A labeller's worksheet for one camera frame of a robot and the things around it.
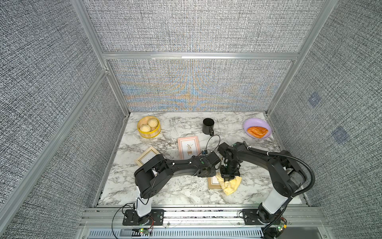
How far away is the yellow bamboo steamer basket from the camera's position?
105 cm

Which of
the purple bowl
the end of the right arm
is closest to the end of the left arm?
the end of the right arm

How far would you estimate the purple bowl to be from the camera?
1053 mm
